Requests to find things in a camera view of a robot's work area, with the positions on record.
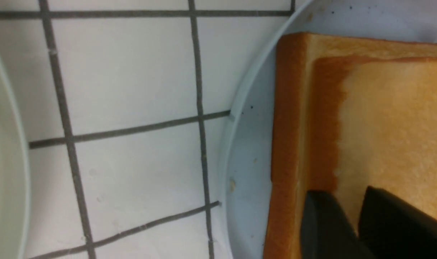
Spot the white grid tablecloth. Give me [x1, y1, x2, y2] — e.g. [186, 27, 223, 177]
[0, 0, 304, 259]

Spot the toast slice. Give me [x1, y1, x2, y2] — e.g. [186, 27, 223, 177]
[263, 32, 437, 259]
[304, 56, 437, 227]

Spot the green toast plate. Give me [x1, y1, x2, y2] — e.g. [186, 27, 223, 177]
[0, 56, 31, 259]

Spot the blue centre plate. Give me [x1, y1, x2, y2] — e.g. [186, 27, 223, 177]
[218, 0, 437, 259]

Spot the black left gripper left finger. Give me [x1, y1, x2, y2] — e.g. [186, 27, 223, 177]
[300, 190, 375, 259]

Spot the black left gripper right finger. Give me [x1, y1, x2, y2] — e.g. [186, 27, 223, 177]
[359, 186, 437, 259]

